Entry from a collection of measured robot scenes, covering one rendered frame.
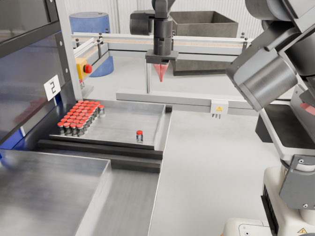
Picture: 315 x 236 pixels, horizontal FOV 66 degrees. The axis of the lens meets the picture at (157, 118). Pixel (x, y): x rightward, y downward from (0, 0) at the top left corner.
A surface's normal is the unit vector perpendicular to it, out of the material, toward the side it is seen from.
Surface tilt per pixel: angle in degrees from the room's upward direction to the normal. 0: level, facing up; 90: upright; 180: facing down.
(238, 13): 90
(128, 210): 0
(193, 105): 90
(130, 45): 90
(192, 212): 0
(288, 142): 0
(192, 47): 90
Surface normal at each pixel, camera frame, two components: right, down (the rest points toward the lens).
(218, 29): 0.11, 0.53
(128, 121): 0.00, -0.85
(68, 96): -0.15, 0.53
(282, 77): -0.06, 0.33
